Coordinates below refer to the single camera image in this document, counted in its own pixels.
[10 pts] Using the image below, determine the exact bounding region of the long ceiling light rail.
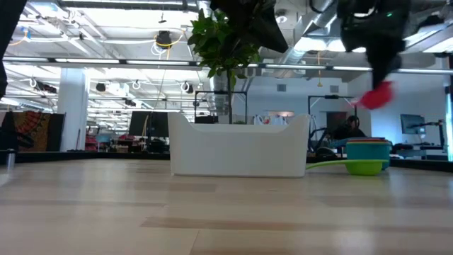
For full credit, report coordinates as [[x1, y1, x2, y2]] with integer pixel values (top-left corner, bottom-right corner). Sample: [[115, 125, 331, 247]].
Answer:
[[2, 55, 453, 76]]

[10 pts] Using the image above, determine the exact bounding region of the person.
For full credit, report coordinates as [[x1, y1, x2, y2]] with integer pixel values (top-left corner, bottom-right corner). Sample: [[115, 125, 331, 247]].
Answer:
[[331, 115, 367, 141]]

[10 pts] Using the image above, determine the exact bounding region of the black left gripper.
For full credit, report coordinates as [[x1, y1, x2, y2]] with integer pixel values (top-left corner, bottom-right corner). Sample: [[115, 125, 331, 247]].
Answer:
[[210, 0, 289, 55]]

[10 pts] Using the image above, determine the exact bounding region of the black metal frame stand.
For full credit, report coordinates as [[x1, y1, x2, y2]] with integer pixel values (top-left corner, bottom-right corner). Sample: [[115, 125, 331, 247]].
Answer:
[[307, 94, 357, 149], [194, 90, 248, 125]]

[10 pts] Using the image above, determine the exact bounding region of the orange patterned tapestry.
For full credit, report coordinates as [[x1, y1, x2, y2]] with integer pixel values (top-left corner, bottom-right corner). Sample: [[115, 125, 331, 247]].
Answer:
[[13, 111, 51, 152]]

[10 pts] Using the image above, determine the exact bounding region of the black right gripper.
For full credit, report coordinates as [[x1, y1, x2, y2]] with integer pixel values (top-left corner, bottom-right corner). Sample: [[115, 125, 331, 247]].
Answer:
[[336, 0, 413, 90]]

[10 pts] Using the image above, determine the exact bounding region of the green measuring cup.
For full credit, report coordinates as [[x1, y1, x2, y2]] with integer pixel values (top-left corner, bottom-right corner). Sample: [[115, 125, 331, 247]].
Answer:
[[306, 159, 389, 176]]

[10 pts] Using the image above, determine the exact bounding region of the metal cylinder post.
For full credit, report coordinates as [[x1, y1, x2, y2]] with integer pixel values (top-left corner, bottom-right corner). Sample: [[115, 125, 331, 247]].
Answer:
[[4, 148, 17, 171]]

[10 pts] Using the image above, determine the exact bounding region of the teal measuring cup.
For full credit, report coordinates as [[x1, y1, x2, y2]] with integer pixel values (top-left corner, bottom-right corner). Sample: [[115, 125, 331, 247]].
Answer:
[[345, 141, 392, 171]]

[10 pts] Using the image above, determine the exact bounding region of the white square pillar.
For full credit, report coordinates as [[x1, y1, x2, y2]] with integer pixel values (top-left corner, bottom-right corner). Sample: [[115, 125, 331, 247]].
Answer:
[[57, 67, 89, 152]]

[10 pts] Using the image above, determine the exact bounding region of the silver ceiling duct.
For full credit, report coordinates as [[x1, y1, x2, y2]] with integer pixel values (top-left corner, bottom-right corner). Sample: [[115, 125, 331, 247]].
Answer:
[[282, 0, 343, 68]]

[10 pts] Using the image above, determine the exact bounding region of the black ceiling camera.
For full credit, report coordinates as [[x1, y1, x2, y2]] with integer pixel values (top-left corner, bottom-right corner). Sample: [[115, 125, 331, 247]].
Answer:
[[155, 30, 173, 49]]

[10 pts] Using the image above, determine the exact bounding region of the red measuring cup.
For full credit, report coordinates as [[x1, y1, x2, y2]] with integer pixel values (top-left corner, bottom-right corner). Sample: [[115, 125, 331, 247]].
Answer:
[[353, 80, 395, 111]]

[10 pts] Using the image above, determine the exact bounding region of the wall-mounted screen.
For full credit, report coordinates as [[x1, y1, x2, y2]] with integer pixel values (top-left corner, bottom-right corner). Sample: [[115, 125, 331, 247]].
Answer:
[[400, 113, 425, 135]]

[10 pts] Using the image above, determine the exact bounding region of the white plastic basket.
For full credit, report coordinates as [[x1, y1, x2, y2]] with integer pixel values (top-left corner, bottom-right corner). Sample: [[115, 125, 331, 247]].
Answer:
[[168, 112, 311, 179]]

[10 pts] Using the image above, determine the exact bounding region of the green leafy potted tree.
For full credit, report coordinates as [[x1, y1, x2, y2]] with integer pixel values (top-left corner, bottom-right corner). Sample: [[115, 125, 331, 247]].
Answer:
[[187, 9, 265, 125]]

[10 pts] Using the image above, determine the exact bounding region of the black table edge rail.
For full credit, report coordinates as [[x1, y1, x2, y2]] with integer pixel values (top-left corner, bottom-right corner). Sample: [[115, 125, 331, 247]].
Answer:
[[0, 150, 453, 174]]

